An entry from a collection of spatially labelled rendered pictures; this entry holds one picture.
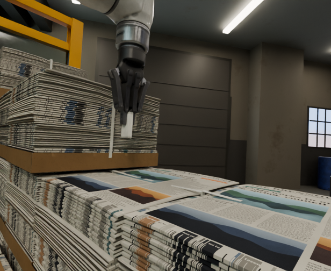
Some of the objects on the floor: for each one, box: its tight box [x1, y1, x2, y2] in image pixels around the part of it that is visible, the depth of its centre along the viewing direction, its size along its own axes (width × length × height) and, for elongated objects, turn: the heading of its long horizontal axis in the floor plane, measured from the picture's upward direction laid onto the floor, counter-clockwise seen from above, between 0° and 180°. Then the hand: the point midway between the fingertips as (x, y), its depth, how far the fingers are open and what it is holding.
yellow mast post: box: [66, 18, 84, 69], centre depth 161 cm, size 9×9×185 cm
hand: (127, 125), depth 55 cm, fingers closed
